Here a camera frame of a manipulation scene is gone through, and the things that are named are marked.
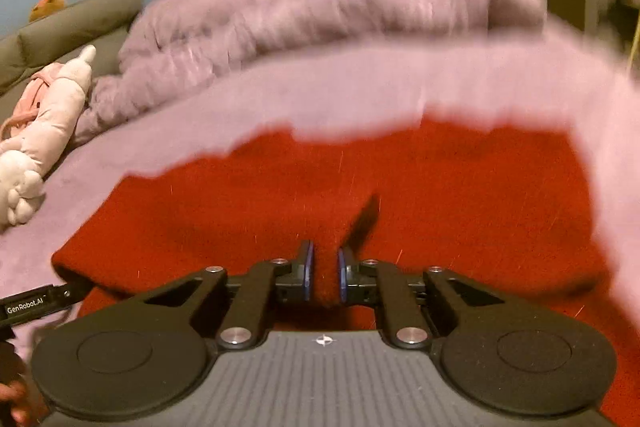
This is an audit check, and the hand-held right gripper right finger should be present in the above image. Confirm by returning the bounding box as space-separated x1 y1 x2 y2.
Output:
337 247 507 349

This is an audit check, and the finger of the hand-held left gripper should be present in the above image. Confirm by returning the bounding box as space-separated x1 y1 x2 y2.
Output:
52 282 94 308

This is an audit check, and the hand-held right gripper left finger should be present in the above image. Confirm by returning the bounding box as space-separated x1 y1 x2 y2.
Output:
144 240 315 350

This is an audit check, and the red knitted sweater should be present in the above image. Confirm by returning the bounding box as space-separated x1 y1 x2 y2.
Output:
51 116 640 427

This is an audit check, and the person's left hand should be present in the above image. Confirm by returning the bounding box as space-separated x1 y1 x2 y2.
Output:
0 381 32 426

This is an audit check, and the pink plush toy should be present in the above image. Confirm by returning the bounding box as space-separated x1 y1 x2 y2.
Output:
0 45 97 233
0 63 63 140

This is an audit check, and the pink bed sheet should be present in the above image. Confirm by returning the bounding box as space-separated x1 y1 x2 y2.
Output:
0 19 640 348

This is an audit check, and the purple fluffy blanket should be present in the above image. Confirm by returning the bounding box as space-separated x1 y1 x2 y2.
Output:
75 0 548 145

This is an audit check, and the orange plush toy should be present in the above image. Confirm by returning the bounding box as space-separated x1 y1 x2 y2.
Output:
28 0 67 24

